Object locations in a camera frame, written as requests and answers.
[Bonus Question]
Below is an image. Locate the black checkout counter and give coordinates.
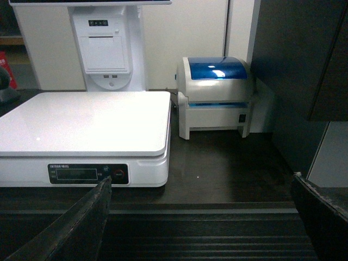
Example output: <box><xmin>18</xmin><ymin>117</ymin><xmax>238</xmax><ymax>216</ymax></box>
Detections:
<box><xmin>0</xmin><ymin>0</ymin><xmax>348</xmax><ymax>261</ymax></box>

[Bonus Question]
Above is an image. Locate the white blue label printer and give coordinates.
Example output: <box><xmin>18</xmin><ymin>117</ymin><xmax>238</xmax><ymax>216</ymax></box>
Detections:
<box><xmin>176</xmin><ymin>57</ymin><xmax>255</xmax><ymax>140</ymax></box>

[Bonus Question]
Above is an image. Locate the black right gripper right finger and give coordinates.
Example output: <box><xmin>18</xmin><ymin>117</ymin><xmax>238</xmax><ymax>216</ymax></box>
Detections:
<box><xmin>290</xmin><ymin>172</ymin><xmax>347</xmax><ymax>260</ymax></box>

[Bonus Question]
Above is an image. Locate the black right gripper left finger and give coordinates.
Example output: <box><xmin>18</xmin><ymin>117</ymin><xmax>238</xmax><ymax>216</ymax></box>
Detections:
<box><xmin>6</xmin><ymin>177</ymin><xmax>111</xmax><ymax>260</ymax></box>

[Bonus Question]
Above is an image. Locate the white electronic scale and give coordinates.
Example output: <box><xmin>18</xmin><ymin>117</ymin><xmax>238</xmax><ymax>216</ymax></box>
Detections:
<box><xmin>1</xmin><ymin>91</ymin><xmax>171</xmax><ymax>188</ymax></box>

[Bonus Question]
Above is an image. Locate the white POS terminal stand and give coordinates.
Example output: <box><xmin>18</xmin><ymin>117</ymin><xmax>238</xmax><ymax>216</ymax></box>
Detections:
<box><xmin>9</xmin><ymin>1</ymin><xmax>172</xmax><ymax>91</ymax></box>

